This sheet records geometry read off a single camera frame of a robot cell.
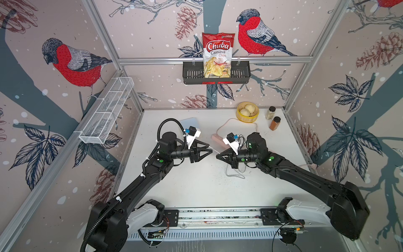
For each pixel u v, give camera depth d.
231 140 0.64
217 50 0.85
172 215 0.75
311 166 0.93
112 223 0.39
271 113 1.09
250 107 1.14
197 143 0.70
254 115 1.11
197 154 0.64
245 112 1.10
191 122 1.08
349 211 0.39
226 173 0.88
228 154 0.66
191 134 0.63
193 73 0.94
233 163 0.63
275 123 1.03
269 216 0.73
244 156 0.65
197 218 0.75
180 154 0.64
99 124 0.73
